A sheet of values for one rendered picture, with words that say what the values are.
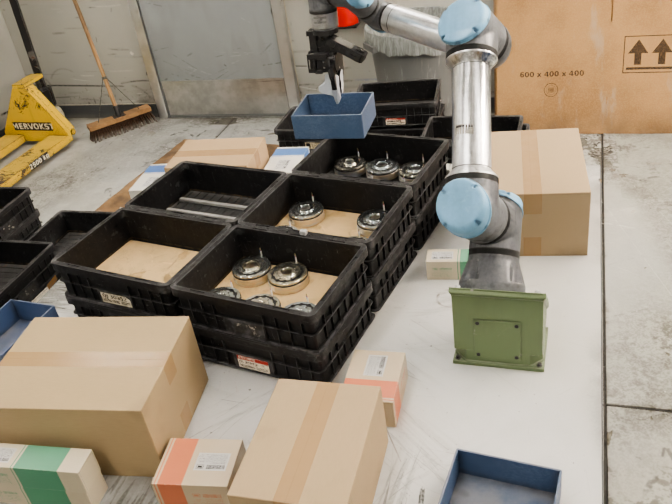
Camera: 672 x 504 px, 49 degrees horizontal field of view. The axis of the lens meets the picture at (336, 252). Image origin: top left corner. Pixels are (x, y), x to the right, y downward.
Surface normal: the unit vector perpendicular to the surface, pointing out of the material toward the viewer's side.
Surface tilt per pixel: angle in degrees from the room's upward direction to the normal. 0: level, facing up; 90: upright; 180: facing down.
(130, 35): 90
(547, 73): 76
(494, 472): 90
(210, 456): 0
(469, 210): 56
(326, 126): 91
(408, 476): 0
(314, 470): 0
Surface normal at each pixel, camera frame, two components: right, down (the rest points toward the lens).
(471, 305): -0.29, 0.55
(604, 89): -0.31, 0.32
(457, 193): -0.56, -0.04
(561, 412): -0.14, -0.83
